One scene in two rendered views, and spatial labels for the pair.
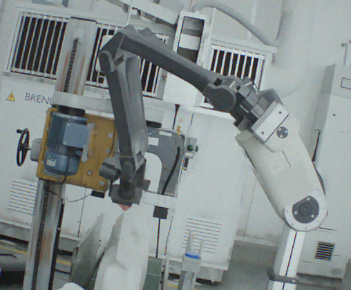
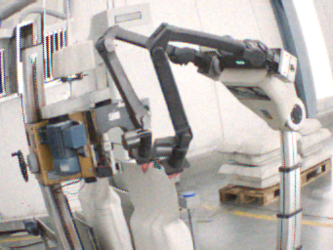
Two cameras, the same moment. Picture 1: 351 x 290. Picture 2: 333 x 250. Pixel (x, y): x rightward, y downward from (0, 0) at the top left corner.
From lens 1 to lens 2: 1.30 m
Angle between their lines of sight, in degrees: 27
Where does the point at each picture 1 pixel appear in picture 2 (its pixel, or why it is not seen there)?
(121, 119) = (175, 99)
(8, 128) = not seen: outside the picture
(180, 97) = not seen: hidden behind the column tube
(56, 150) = (63, 155)
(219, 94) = (254, 55)
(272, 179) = (282, 102)
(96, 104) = (76, 104)
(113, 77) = (164, 65)
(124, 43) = (172, 36)
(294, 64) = (83, 23)
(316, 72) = not seen: hidden behind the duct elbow
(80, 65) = (40, 81)
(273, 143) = (290, 76)
